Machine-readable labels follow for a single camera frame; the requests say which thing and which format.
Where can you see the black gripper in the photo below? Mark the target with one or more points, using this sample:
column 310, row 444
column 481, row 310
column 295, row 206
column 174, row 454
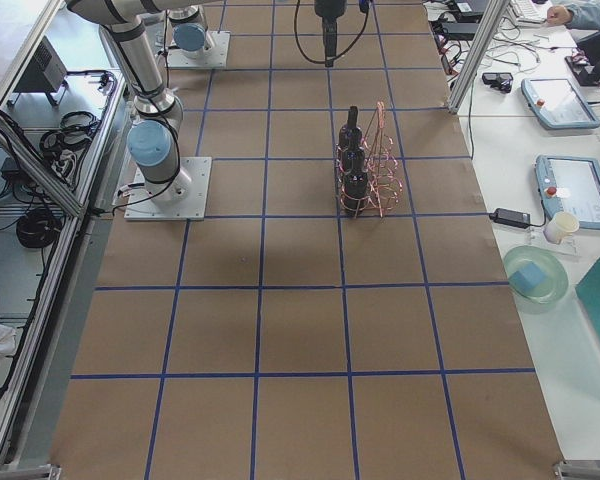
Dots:
column 329, row 11

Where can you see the dark green wine bottle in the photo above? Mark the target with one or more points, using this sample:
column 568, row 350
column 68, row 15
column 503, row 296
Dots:
column 352, row 160

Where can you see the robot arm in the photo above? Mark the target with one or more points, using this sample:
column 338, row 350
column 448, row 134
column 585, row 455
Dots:
column 153, row 141
column 191, row 17

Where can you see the dark wine bottle in basket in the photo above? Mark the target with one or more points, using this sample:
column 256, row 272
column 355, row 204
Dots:
column 354, row 192

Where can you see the teach pendant far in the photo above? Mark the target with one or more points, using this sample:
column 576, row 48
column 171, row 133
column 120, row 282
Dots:
column 558, row 104

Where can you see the teach pendant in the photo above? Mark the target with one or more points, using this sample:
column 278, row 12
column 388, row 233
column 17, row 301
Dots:
column 570, row 184
column 558, row 104

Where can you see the black power brick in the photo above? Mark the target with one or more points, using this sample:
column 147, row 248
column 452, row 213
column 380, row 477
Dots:
column 513, row 218

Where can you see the teach pendant near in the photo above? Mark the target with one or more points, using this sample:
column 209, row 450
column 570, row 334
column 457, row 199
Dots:
column 570, row 184

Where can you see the white paper cup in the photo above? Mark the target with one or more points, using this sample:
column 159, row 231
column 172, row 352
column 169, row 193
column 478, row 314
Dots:
column 561, row 225

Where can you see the green plate with blue block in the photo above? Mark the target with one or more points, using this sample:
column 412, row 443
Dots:
column 535, row 274

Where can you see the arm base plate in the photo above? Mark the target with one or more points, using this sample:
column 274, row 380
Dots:
column 196, row 49
column 185, row 198

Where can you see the copper wire wine basket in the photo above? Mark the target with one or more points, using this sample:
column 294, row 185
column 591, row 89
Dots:
column 384, row 187

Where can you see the aluminium frame post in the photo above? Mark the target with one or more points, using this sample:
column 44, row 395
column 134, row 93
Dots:
column 485, row 33

